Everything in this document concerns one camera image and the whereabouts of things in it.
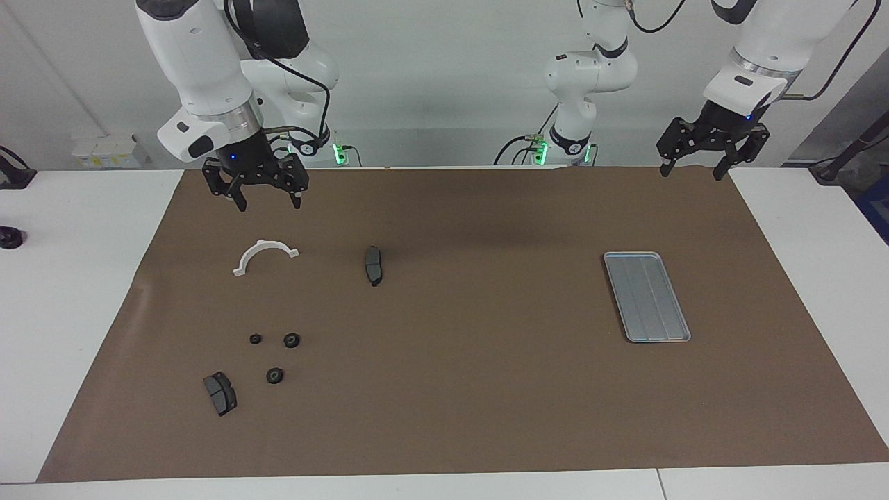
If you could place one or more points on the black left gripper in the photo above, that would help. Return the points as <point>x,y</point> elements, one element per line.
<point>726,128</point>

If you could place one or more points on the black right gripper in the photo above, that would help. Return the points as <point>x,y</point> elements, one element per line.
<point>251,161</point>

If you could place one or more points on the large black bearing gear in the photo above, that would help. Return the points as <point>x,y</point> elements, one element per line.
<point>292,340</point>
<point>275,376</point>

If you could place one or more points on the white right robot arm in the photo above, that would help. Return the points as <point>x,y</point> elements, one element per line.
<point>194,62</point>

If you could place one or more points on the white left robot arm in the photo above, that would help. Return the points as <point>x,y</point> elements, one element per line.
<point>764,42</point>

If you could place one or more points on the silver metal tray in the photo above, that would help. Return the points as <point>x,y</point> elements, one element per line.
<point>646,298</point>

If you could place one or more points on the black stand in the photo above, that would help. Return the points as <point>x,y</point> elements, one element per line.
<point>851,149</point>

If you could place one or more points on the long dark brake pad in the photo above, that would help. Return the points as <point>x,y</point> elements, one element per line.
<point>374,265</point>

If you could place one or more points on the white plastic box cluster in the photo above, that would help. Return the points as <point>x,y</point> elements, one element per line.
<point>104,147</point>

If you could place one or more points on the blue crate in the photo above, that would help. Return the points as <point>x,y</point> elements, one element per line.
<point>876,208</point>

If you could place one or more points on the short dark brake pad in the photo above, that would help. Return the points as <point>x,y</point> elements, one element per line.
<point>221,394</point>

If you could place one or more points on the black round knob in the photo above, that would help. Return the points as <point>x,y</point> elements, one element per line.
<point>10,238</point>

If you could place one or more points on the brown table mat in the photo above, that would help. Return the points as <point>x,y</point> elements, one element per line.
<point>444,389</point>

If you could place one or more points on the white curved plastic bracket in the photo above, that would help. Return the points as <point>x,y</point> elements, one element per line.
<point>266,244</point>

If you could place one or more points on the black clamp bracket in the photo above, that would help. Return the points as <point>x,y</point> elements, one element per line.
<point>17,179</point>

